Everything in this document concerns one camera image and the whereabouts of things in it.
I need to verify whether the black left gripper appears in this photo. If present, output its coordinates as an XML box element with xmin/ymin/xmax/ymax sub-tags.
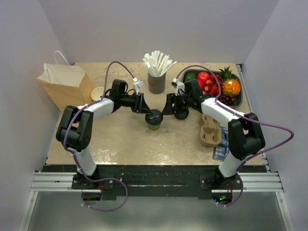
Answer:
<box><xmin>120</xmin><ymin>92</ymin><xmax>152</xmax><ymax>115</ymax></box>

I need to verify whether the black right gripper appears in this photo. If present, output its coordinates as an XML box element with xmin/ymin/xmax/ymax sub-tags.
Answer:
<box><xmin>162</xmin><ymin>93</ymin><xmax>192</xmax><ymax>116</ymax></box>

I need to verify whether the black coffee cup lid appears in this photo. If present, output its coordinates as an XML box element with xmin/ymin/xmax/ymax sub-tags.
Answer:
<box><xmin>174</xmin><ymin>111</ymin><xmax>189</xmax><ymax>120</ymax></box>

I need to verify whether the green paper coffee cup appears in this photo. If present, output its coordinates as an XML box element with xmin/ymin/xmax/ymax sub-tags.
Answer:
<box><xmin>147</xmin><ymin>122</ymin><xmax>161</xmax><ymax>131</ymax></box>

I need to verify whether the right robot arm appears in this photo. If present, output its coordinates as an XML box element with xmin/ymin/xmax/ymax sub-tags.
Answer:
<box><xmin>162</xmin><ymin>78</ymin><xmax>265</xmax><ymax>189</ymax></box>

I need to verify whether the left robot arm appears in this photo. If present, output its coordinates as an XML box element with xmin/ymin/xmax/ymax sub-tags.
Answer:
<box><xmin>56</xmin><ymin>78</ymin><xmax>152</xmax><ymax>189</ymax></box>

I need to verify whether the blue razor blister pack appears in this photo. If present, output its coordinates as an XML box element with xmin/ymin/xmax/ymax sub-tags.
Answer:
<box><xmin>212</xmin><ymin>126</ymin><xmax>229</xmax><ymax>162</ymax></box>

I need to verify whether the grey straw holder cup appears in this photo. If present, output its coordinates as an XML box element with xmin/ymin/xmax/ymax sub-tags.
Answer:
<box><xmin>147</xmin><ymin>73</ymin><xmax>166</xmax><ymax>94</ymax></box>

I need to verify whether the green lime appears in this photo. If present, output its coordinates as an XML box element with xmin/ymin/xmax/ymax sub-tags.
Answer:
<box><xmin>184</xmin><ymin>73</ymin><xmax>197</xmax><ymax>82</ymax></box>

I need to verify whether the red apple with stem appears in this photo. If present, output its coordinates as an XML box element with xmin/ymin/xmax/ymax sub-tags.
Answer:
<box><xmin>197</xmin><ymin>72</ymin><xmax>210</xmax><ymax>82</ymax></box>

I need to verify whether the white wrapped straws bundle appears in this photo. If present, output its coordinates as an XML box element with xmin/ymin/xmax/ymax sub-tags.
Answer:
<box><xmin>142</xmin><ymin>51</ymin><xmax>177</xmax><ymax>77</ymax></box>

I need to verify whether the brown pulp cup carrier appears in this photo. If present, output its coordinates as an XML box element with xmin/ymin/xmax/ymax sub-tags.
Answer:
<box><xmin>199</xmin><ymin>114</ymin><xmax>222</xmax><ymax>148</ymax></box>

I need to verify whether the dark purple grape bunch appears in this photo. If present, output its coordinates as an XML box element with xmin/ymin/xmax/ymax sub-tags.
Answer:
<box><xmin>218</xmin><ymin>94</ymin><xmax>235</xmax><ymax>107</ymax></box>

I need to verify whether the small orange pineapple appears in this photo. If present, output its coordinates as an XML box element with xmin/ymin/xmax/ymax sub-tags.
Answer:
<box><xmin>220</xmin><ymin>66</ymin><xmax>241</xmax><ymax>97</ymax></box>

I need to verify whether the grey fruit tray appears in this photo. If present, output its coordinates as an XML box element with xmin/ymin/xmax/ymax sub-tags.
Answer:
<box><xmin>182</xmin><ymin>68</ymin><xmax>243</xmax><ymax>108</ymax></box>

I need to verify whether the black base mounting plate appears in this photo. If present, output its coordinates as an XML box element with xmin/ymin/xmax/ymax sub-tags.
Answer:
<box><xmin>41</xmin><ymin>164</ymin><xmax>268</xmax><ymax>201</ymax></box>

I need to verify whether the brown paper bag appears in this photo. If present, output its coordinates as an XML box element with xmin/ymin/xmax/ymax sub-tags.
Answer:
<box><xmin>37</xmin><ymin>63</ymin><xmax>94</xmax><ymax>110</ymax></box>

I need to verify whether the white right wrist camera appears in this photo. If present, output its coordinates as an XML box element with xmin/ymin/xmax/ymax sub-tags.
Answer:
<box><xmin>171</xmin><ymin>78</ymin><xmax>185</xmax><ymax>96</ymax></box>

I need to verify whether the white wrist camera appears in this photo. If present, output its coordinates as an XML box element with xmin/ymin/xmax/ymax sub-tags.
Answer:
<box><xmin>171</xmin><ymin>78</ymin><xmax>185</xmax><ymax>96</ymax></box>
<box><xmin>132</xmin><ymin>77</ymin><xmax>145</xmax><ymax>95</ymax></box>

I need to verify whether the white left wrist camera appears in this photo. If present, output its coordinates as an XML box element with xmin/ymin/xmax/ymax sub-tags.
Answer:
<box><xmin>132</xmin><ymin>77</ymin><xmax>145</xmax><ymax>95</ymax></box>

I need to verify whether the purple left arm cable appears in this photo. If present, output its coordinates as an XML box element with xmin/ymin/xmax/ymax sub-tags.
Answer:
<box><xmin>63</xmin><ymin>61</ymin><xmax>138</xmax><ymax>212</ymax></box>

